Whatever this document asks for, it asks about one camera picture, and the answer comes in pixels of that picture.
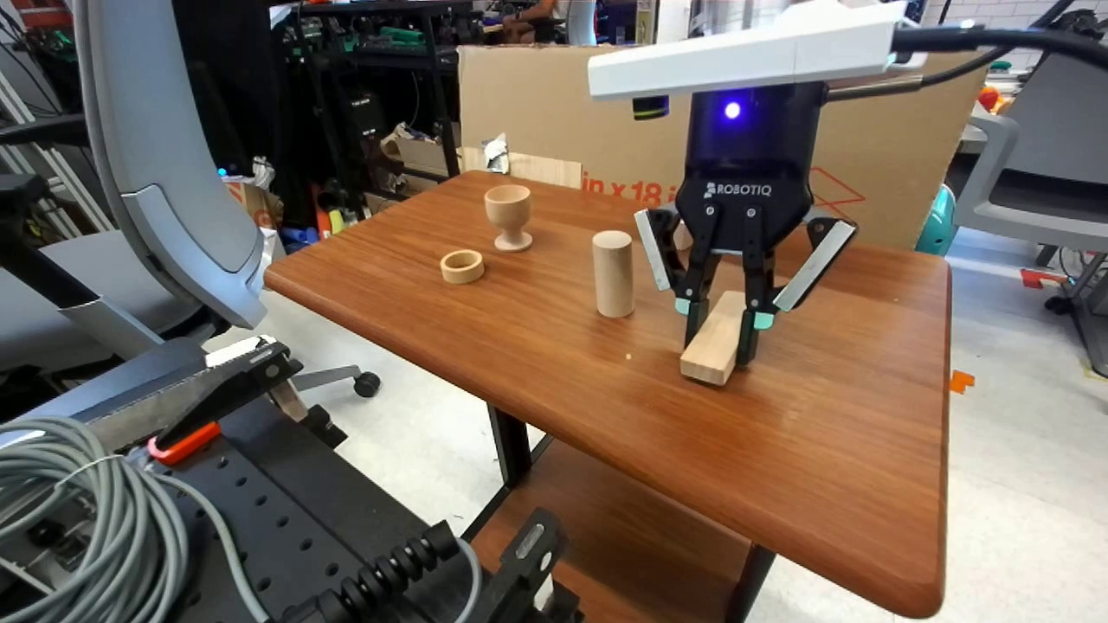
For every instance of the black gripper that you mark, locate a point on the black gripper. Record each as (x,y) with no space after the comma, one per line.
(744,196)

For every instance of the teal round object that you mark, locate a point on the teal round object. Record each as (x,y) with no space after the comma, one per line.
(936,228)

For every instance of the orange floor tape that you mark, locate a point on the orange floor tape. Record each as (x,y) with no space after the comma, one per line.
(960,381)

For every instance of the large cardboard sheet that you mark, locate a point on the large cardboard sheet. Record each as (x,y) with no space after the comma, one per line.
(532,104)

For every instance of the wooden lower table shelf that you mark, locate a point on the wooden lower table shelf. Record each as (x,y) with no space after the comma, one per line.
(624,541)

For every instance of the black table leg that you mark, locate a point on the black table leg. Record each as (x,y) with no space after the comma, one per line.
(508,444)

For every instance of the white grey office chair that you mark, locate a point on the white grey office chair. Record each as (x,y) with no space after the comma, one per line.
(1049,150)

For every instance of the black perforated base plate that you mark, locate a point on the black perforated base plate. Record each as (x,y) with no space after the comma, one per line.
(290,506)

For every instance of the wooden cylinder block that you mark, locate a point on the wooden cylinder block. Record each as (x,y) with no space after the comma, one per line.
(615,279)

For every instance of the wooden goblet block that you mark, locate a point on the wooden goblet block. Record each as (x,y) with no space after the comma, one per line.
(508,209)

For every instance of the black storage rack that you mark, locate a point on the black storage rack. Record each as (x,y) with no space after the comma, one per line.
(368,116)

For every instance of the black ribbed cylinder tool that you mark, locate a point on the black ribbed cylinder tool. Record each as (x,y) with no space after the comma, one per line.
(381,571)

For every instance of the rectangular wooden plank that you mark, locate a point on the rectangular wooden plank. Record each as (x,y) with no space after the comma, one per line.
(716,347)

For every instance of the crumpled white paper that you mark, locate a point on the crumpled white paper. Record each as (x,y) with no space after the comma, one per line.
(492,153)

